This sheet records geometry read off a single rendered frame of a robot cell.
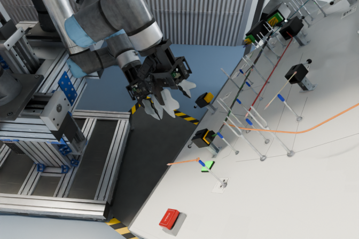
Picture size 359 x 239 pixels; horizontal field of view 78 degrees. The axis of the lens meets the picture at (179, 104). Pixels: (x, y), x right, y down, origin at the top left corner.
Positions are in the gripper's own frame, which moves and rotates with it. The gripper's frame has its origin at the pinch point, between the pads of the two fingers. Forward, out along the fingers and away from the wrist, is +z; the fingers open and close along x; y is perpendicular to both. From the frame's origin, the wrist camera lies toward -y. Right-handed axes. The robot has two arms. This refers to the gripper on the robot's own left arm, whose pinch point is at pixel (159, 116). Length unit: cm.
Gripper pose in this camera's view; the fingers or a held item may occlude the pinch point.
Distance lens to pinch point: 79.5
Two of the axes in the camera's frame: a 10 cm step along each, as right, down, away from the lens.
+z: 4.7, 8.8, -0.1
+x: 8.6, -4.6, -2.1
